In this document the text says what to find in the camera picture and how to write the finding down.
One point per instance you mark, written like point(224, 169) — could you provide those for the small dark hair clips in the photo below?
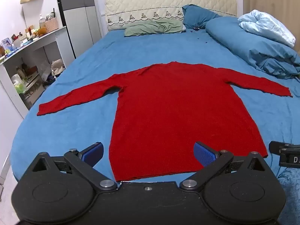
point(196, 28)

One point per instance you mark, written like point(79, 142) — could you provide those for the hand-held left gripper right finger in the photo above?
point(203, 155)

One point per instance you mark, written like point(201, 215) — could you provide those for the light blue blanket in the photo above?
point(267, 25)

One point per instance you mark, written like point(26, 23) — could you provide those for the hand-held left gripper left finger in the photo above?
point(93, 152)

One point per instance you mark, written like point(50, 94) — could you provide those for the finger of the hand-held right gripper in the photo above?
point(275, 147)

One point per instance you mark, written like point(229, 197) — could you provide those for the rolled blue duvet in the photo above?
point(246, 44)

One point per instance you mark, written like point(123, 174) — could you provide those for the green and white packet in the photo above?
point(18, 84)

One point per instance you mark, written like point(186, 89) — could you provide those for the pink woven basket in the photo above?
point(52, 24)

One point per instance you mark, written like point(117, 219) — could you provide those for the blue fluffy rug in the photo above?
point(290, 196)

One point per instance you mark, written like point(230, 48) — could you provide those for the green pillow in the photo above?
point(152, 27)

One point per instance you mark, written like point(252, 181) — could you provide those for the blue pillow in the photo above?
point(196, 15)

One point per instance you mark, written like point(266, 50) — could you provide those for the grey and white wardrobe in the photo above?
point(79, 16)

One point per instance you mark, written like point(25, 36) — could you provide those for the picture card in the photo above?
point(6, 44)

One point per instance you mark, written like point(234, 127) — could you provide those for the cream quilted headboard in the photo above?
point(145, 2)

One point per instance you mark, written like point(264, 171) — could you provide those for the clear pump bottle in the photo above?
point(41, 21)

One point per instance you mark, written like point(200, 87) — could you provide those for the red long-sleeved sweater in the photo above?
point(175, 110)

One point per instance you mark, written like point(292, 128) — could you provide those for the white desk with shelves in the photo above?
point(49, 37)

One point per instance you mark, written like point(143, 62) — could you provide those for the cream bottle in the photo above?
point(19, 72)

